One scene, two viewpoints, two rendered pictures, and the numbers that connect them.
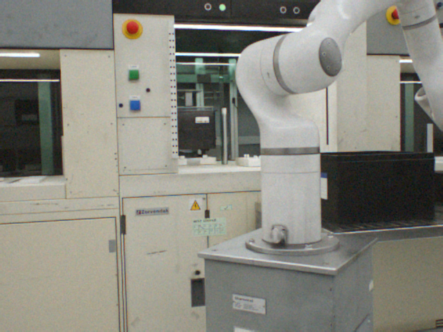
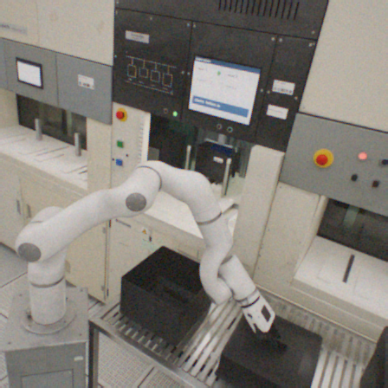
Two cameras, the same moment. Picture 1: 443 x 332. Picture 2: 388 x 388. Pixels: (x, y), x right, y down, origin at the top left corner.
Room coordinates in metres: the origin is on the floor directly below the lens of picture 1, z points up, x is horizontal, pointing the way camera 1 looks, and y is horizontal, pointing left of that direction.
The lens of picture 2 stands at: (0.51, -1.13, 1.85)
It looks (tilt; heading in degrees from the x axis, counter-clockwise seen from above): 27 degrees down; 40
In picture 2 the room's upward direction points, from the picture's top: 8 degrees clockwise
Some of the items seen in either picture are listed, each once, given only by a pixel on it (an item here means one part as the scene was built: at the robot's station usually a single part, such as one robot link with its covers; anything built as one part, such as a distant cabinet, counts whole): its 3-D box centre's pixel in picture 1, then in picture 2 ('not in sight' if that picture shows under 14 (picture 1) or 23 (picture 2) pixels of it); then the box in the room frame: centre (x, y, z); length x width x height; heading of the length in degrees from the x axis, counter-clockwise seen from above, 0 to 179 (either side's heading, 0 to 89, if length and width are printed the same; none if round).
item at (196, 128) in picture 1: (188, 124); (218, 155); (2.24, 0.15, 1.06); 0.24 x 0.20 x 0.32; 103
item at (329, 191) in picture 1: (361, 182); (168, 291); (1.33, -0.39, 0.85); 0.28 x 0.28 x 0.17; 12
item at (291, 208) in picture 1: (291, 199); (48, 295); (0.96, -0.14, 0.85); 0.19 x 0.19 x 0.18
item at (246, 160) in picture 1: (265, 160); (230, 212); (1.99, -0.19, 0.89); 0.22 x 0.21 x 0.04; 13
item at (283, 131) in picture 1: (277, 96); (48, 242); (0.98, -0.12, 1.07); 0.19 x 0.12 x 0.24; 40
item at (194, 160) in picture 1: (190, 159); (214, 179); (2.24, 0.15, 0.89); 0.22 x 0.21 x 0.04; 13
